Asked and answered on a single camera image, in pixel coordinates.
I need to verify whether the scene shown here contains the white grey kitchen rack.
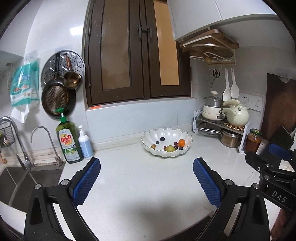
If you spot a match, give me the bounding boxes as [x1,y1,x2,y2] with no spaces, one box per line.
[193,110,252,153]

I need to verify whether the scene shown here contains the dark wooden cutting board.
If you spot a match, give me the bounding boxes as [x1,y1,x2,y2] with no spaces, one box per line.
[261,73,295,141]

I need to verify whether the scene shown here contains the small brass ladle pot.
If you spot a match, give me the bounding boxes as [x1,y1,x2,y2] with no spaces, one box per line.
[63,52,83,90]

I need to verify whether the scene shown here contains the white blue pump bottle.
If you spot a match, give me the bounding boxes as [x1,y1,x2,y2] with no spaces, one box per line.
[78,125,93,158]

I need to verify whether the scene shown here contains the green dish soap bottle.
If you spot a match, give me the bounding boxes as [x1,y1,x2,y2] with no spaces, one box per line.
[55,108,84,164]

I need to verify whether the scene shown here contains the chrome small faucet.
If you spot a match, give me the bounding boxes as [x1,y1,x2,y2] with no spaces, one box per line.
[31,126,65,167]

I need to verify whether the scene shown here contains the glass jar brown sauce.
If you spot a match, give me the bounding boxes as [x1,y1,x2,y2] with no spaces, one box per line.
[244,128,262,154]

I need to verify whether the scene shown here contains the steel sink basin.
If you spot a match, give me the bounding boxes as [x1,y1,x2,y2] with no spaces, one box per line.
[0,165,64,212]

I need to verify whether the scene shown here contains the black scissors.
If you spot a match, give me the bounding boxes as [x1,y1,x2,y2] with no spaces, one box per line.
[212,69,220,84]

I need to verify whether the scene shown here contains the white rice spoon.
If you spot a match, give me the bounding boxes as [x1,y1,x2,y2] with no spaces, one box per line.
[231,68,239,99]
[222,68,231,101]

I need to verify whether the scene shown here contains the cream ceramic kettle pot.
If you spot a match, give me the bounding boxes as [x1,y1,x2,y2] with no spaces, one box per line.
[221,99,249,127]

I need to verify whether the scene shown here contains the orange tangerine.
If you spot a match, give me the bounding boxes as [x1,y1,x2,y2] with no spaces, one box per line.
[178,139,186,147]

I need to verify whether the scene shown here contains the white upper cabinet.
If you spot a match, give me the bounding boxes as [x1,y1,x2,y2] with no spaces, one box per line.
[167,0,276,41]

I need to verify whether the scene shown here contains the teal plastic bag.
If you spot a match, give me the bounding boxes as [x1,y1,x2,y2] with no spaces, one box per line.
[10,50,40,123]

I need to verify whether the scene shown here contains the person's right hand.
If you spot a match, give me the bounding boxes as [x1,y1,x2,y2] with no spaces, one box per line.
[270,209,295,241]

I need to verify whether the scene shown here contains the white rice spoon right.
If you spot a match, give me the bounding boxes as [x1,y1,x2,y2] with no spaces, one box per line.
[231,68,239,99]

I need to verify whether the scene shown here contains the white scalloped ceramic bowl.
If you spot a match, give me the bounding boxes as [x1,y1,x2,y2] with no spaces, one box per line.
[141,128,193,158]

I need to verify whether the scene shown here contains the green apple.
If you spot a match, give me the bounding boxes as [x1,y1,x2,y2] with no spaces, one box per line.
[165,145,175,152]

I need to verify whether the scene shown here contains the hanging white wire rack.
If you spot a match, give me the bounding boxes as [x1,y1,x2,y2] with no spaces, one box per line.
[190,52,236,66]

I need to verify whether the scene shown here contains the cream pot with glass lid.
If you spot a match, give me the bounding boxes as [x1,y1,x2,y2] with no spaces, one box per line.
[202,91,225,121]

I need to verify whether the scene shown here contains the white rice spoon left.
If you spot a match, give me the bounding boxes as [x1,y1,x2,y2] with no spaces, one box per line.
[222,68,231,101]

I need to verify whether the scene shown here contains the chrome tall faucet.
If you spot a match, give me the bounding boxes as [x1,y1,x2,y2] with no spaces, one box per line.
[0,116,35,170]

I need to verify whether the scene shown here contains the round perforated steel tray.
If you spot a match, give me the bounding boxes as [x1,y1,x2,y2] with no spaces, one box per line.
[40,50,85,89]

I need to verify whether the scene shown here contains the white wall power sockets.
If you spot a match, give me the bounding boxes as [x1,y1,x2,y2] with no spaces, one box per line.
[239,93,263,112]

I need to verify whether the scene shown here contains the wooden boards on rack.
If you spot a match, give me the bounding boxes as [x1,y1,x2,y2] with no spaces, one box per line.
[180,29,239,58]

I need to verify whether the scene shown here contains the black frying pan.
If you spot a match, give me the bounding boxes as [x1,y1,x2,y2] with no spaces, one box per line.
[41,53,76,119]

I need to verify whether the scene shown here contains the black wire sink basket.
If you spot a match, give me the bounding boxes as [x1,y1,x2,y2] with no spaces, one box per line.
[0,126,15,148]

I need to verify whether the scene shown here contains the stainless steel pot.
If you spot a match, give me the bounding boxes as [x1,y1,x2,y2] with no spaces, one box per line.
[220,129,242,148]

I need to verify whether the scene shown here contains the black knife block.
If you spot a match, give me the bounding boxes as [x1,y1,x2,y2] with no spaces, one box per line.
[260,126,295,159]

